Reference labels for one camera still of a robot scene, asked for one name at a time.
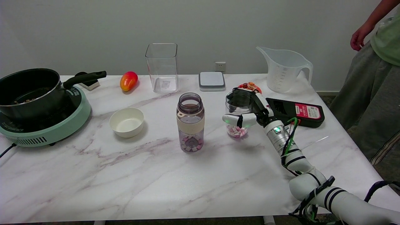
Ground red round coaster with figurine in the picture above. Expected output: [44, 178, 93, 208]
[237, 82, 262, 94]

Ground small clear cup with candies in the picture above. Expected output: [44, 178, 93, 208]
[225, 90, 254, 139]

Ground grey trousers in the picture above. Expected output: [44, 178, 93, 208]
[328, 41, 400, 166]

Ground green induction cooker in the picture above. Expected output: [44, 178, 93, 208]
[0, 85, 92, 148]

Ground clear bottle with beige sleeve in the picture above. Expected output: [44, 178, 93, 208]
[176, 92, 205, 153]

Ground green t-shirt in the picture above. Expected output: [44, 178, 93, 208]
[370, 6, 400, 67]

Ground clear square container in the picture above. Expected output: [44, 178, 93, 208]
[145, 43, 180, 93]

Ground grey white square lid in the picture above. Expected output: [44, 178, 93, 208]
[198, 72, 226, 92]

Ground green robot cable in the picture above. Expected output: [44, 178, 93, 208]
[283, 117, 299, 157]

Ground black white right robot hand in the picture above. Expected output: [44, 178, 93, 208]
[222, 88, 276, 128]

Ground bystander bare hand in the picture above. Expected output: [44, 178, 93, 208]
[350, 23, 373, 52]

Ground black white power adapter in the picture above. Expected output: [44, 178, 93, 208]
[75, 72, 100, 91]

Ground large clear measuring jug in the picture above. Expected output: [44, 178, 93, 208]
[256, 46, 313, 93]

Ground black saucepan with handle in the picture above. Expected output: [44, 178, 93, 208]
[0, 68, 107, 121]

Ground black box with red label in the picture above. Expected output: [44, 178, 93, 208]
[266, 97, 325, 128]

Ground white bowl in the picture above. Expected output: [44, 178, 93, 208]
[109, 107, 144, 138]

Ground red yellow mango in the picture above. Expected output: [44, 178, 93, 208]
[120, 71, 138, 92]

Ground black cooker power cable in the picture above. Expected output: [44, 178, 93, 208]
[0, 143, 17, 158]

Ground bystander bare forearm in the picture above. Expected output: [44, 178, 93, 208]
[362, 0, 400, 32]

